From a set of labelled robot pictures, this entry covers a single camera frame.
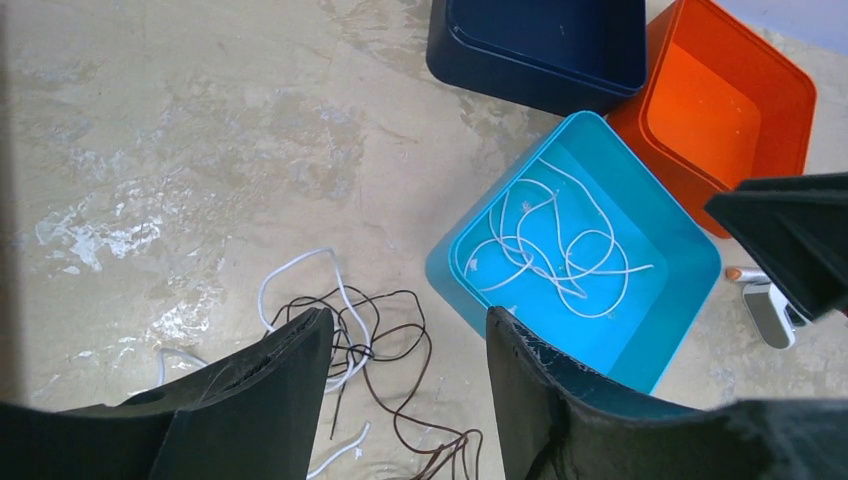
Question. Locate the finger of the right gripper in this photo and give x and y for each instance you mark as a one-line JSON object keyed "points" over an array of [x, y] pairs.
{"points": [[795, 229]]}

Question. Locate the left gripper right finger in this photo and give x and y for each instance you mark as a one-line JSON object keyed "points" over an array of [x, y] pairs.
{"points": [[559, 419]]}

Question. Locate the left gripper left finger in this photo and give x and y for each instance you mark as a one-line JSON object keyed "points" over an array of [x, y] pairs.
{"points": [[251, 415]]}

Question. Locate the white orange-tipped marker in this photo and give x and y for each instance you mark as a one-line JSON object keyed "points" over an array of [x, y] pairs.
{"points": [[746, 275]]}

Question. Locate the white blue small clip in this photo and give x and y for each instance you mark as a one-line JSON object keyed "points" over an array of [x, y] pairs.
{"points": [[773, 315]]}

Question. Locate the orange square bin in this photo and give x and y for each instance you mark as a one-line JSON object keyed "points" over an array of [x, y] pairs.
{"points": [[720, 106]]}

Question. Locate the light blue square bin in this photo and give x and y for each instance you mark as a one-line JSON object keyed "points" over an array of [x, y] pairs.
{"points": [[585, 246]]}

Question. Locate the dark navy square bin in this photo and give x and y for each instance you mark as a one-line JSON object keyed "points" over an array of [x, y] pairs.
{"points": [[558, 56]]}

